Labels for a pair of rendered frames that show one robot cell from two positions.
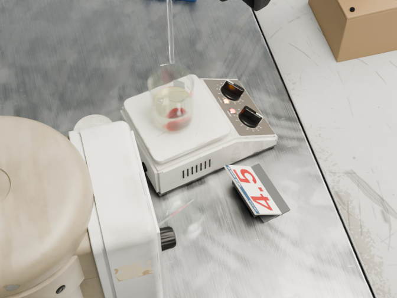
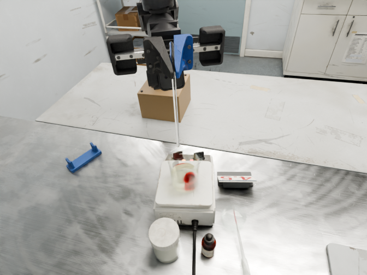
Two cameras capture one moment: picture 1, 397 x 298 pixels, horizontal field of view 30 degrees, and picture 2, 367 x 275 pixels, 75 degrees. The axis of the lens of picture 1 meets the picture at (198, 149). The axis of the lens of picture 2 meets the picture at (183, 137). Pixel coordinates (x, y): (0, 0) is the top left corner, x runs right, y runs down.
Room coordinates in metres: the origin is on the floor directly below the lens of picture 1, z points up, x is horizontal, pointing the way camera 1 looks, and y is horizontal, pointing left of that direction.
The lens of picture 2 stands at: (0.45, 0.30, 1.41)
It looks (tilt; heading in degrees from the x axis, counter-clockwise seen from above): 42 degrees down; 303
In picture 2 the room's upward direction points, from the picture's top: 4 degrees counter-clockwise
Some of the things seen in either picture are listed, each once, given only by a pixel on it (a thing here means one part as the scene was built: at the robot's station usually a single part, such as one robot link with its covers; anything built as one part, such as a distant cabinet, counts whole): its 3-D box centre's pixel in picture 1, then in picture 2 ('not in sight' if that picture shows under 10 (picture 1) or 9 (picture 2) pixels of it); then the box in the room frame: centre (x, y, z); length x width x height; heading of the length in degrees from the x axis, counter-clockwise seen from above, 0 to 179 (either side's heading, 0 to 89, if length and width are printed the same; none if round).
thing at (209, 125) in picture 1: (176, 117); (185, 181); (0.63, 0.03, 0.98); 0.12 x 0.12 x 0.01; 27
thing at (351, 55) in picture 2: not in sight; (359, 48); (0.19, -2.51, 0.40); 0.24 x 0.01 x 0.30; 15
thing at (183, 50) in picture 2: not in sight; (184, 63); (0.62, 0.01, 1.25); 0.07 x 0.04 x 0.06; 130
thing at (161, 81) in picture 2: not in sight; (166, 71); (0.69, -0.03, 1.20); 0.07 x 0.06 x 0.07; 43
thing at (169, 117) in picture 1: (172, 102); (185, 172); (0.62, 0.04, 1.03); 0.07 x 0.06 x 0.08; 23
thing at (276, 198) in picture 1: (257, 188); (235, 176); (0.55, -0.08, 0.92); 0.09 x 0.06 x 0.04; 28
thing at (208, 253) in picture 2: not in sight; (208, 243); (0.53, 0.11, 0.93); 0.03 x 0.03 x 0.07
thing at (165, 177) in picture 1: (192, 128); (186, 184); (0.64, 0.01, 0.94); 0.22 x 0.13 x 0.08; 117
